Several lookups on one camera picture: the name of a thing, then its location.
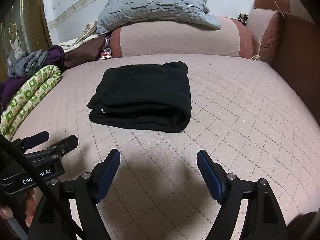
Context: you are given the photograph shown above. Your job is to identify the black pants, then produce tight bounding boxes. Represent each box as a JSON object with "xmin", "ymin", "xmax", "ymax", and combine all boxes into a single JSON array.
[{"xmin": 87, "ymin": 61, "xmax": 191, "ymax": 133}]

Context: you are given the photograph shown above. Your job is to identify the person's left hand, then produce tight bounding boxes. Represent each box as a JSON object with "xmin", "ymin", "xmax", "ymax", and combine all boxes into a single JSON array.
[{"xmin": 1, "ymin": 189, "xmax": 37, "ymax": 228}]

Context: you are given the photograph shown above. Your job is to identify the pink quilted mattress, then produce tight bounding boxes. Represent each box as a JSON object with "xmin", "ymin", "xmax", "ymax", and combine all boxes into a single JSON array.
[{"xmin": 15, "ymin": 55, "xmax": 319, "ymax": 239}]

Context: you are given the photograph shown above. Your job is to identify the green white patterned blanket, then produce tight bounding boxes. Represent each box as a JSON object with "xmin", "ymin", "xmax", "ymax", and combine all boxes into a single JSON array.
[{"xmin": 1, "ymin": 64, "xmax": 61, "ymax": 141}]

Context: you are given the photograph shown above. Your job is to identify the grey crumpled garment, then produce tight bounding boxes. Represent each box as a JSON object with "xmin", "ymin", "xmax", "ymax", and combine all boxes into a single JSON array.
[{"xmin": 7, "ymin": 50, "xmax": 50, "ymax": 79}]

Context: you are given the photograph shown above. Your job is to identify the purple cloth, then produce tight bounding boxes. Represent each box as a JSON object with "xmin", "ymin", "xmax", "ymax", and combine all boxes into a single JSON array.
[{"xmin": 1, "ymin": 45, "xmax": 65, "ymax": 113}]

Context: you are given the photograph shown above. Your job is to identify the maroon cloth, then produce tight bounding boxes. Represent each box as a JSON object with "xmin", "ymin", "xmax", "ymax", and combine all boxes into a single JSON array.
[{"xmin": 64, "ymin": 35, "xmax": 106, "ymax": 68}]

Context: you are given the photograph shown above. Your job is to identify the colourful small packet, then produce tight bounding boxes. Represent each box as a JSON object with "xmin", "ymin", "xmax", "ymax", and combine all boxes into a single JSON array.
[{"xmin": 100, "ymin": 35, "xmax": 112, "ymax": 60}]

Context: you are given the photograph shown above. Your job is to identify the beige patterned cloth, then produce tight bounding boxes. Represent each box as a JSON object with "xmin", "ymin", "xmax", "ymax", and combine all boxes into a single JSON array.
[{"xmin": 59, "ymin": 21, "xmax": 99, "ymax": 53}]

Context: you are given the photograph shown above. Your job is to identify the pink bolster with red ends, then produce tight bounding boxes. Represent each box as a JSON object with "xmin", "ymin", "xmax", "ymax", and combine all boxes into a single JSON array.
[{"xmin": 110, "ymin": 17, "xmax": 253, "ymax": 59}]

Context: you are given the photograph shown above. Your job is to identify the pink red cushion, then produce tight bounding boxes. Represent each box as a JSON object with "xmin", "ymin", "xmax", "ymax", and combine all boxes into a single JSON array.
[{"xmin": 247, "ymin": 0, "xmax": 314, "ymax": 65}]

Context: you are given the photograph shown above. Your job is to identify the small dark object on bolster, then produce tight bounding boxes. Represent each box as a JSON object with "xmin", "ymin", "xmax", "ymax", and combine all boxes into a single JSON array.
[{"xmin": 238, "ymin": 11, "xmax": 249, "ymax": 25}]

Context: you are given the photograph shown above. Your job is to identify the grey quilted pillow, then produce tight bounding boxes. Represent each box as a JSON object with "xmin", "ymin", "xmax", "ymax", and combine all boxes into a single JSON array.
[{"xmin": 96, "ymin": 0, "xmax": 221, "ymax": 35}]

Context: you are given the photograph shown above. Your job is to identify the black cable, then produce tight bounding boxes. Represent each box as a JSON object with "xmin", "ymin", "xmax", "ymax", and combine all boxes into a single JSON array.
[{"xmin": 0, "ymin": 134, "xmax": 85, "ymax": 240}]

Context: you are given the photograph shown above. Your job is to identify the brown wooden bed frame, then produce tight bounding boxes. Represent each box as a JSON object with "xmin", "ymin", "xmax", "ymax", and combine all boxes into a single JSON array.
[{"xmin": 272, "ymin": 14, "xmax": 319, "ymax": 122}]

